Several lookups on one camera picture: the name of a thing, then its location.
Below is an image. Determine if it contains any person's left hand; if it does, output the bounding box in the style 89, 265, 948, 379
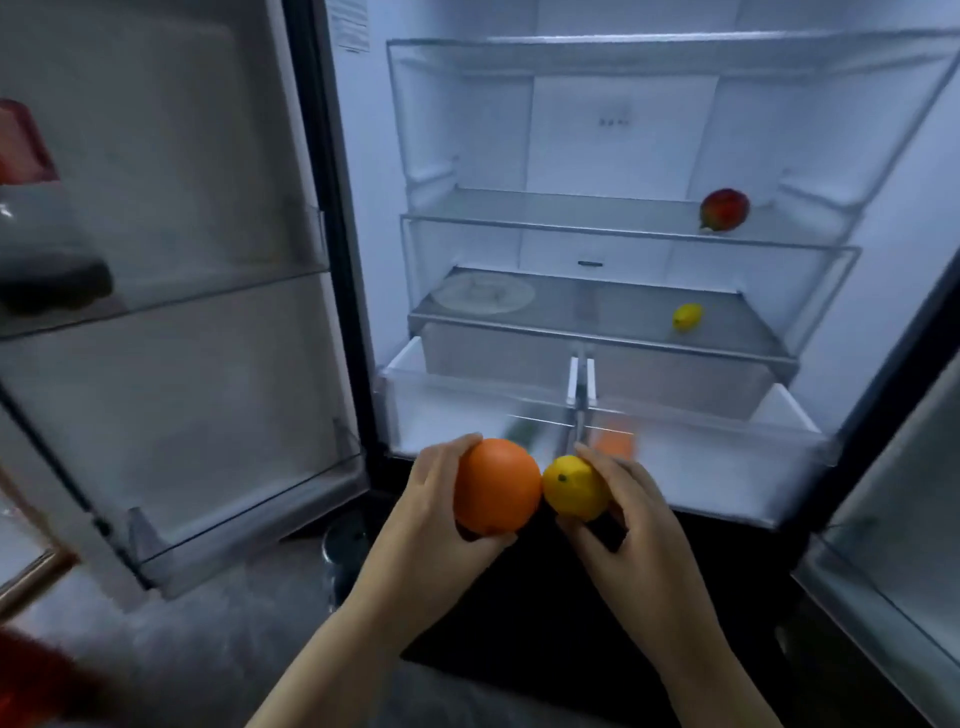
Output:
348, 433, 545, 646

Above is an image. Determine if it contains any person's right hand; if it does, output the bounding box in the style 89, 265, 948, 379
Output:
554, 442, 733, 676

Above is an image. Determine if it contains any crisper drawer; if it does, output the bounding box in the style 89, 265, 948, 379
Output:
581, 358, 838, 530
377, 335, 583, 463

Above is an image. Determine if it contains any small red fruit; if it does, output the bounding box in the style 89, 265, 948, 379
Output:
698, 188, 751, 234

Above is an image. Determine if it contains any glass refrigerator shelf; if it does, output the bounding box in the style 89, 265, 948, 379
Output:
386, 29, 960, 76
407, 266, 800, 369
399, 187, 862, 253

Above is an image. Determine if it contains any black refrigerator body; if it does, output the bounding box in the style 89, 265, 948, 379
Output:
281, 0, 960, 728

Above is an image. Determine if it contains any dark blue trash bin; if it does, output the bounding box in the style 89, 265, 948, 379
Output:
320, 517, 370, 605

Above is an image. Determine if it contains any clear door bin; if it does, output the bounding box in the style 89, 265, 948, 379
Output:
0, 202, 331, 343
127, 416, 369, 598
793, 517, 960, 721

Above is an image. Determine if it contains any clear round plate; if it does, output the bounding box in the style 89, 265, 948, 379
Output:
431, 271, 538, 315

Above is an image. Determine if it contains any white printed sticker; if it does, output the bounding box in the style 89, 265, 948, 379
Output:
326, 0, 373, 55

